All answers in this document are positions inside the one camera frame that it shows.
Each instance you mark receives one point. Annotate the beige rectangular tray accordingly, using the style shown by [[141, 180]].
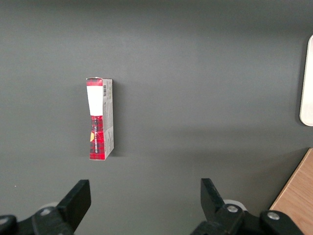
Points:
[[307, 83]]

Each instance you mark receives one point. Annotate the red and grey carton box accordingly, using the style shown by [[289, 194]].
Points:
[[100, 120]]

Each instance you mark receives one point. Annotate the wooden two-drawer cabinet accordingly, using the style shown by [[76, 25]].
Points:
[[297, 200]]

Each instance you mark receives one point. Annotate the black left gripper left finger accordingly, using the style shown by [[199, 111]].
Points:
[[75, 203]]

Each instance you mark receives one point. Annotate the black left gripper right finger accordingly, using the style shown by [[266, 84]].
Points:
[[215, 205]]

